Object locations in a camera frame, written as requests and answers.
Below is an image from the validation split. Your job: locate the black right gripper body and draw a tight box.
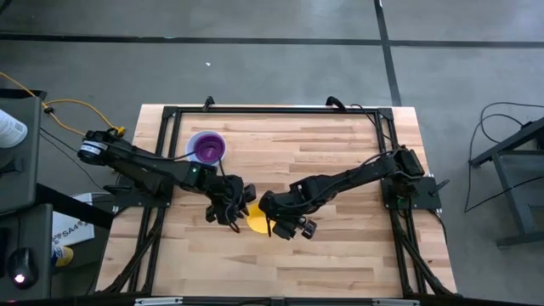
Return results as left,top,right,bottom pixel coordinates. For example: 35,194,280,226
258,190,299,224

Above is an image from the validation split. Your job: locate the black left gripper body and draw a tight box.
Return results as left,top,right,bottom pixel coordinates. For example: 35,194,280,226
209,173,247,210

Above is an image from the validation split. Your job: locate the purple translucent bowl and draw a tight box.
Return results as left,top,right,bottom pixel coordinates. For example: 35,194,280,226
194,132,227,167

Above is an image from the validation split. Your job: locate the yellow plate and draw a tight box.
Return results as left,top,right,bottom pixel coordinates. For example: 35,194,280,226
246,202,275,236

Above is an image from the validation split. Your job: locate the white cardboard box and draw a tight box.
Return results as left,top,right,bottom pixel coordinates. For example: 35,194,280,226
50,192,96,247

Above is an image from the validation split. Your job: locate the yellow blue white item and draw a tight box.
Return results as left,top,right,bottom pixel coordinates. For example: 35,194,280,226
50,245,75,269

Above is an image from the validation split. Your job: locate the dark grey desk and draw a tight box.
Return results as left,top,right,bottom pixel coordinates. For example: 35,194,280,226
0,88,55,301

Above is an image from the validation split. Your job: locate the black computer mouse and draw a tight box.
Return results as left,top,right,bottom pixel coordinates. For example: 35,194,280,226
8,246,40,291

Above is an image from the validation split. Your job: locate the dark grey metal cart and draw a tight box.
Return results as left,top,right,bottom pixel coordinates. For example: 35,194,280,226
468,116,544,249

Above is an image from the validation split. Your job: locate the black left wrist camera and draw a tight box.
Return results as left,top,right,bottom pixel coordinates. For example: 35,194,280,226
205,203,233,227

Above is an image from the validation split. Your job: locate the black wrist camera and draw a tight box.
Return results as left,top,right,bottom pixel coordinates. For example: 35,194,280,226
271,216,319,241
205,203,233,227

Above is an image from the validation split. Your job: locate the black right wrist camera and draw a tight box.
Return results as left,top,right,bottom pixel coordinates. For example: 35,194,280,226
271,216,319,241

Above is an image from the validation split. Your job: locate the black aluminium table frame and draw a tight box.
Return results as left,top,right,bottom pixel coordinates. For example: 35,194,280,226
96,95,458,298

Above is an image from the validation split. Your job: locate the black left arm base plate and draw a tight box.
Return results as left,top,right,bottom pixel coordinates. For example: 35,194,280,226
103,183,174,210

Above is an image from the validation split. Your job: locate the silver frame bracket strip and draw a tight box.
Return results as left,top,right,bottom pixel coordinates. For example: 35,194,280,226
371,297,421,306
133,297,184,306

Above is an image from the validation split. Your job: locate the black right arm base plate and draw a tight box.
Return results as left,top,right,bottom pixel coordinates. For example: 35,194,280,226
379,175,444,213

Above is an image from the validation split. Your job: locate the yellow cable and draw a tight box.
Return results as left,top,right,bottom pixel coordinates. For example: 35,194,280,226
0,71,128,138

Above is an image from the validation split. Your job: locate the black floor cable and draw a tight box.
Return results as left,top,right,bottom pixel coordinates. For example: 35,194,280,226
462,100,544,214

